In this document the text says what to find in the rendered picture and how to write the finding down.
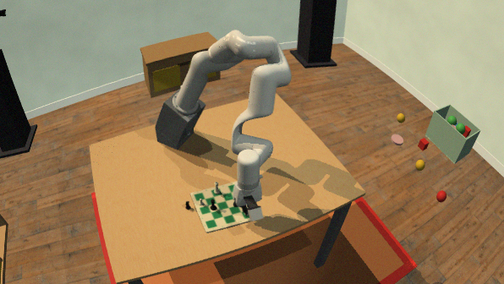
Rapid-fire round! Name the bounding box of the green and white chessboard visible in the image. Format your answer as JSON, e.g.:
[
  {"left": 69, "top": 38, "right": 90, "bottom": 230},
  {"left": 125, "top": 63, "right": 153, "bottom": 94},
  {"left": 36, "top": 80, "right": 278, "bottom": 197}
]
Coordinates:
[{"left": 190, "top": 182, "right": 251, "bottom": 233}]

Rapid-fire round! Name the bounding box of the white chess king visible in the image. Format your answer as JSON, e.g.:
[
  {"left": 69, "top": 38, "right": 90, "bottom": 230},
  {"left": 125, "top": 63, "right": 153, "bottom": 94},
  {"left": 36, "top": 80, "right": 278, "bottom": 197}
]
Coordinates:
[{"left": 214, "top": 182, "right": 220, "bottom": 194}]

